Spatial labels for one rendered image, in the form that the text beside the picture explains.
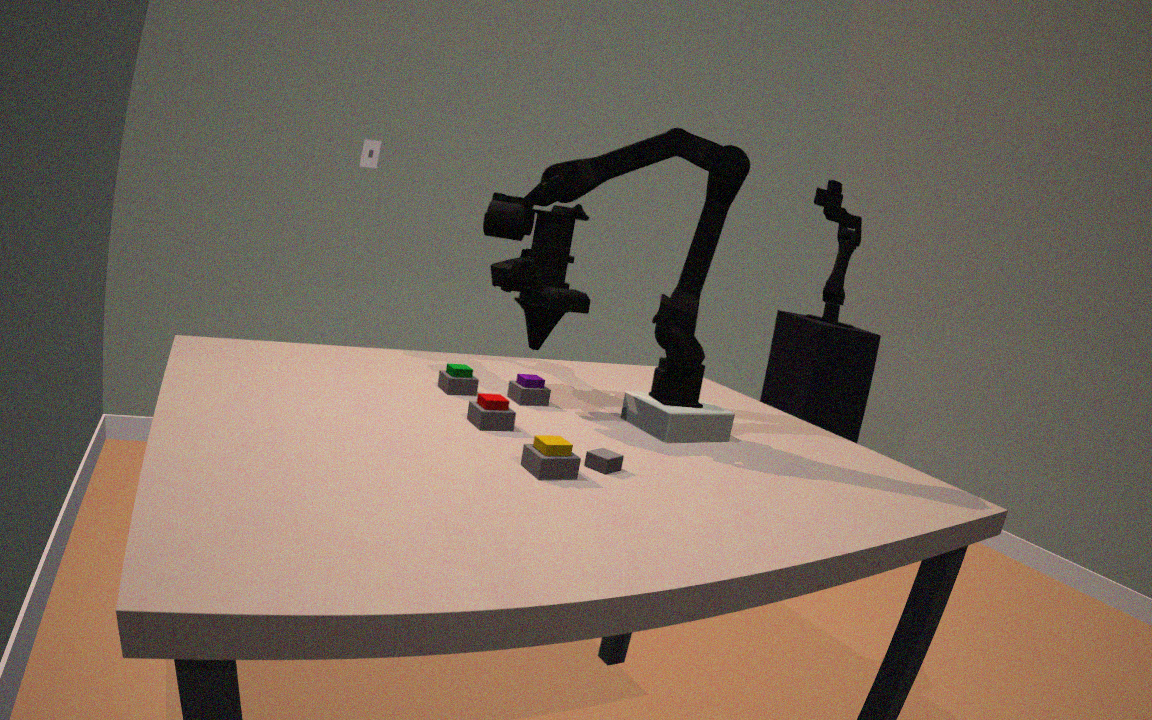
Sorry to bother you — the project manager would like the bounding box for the red button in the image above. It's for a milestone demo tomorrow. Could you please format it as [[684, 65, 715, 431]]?
[[467, 394, 517, 431]]

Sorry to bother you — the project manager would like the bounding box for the purple button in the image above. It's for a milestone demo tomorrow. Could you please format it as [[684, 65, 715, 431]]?
[[508, 374, 551, 407]]

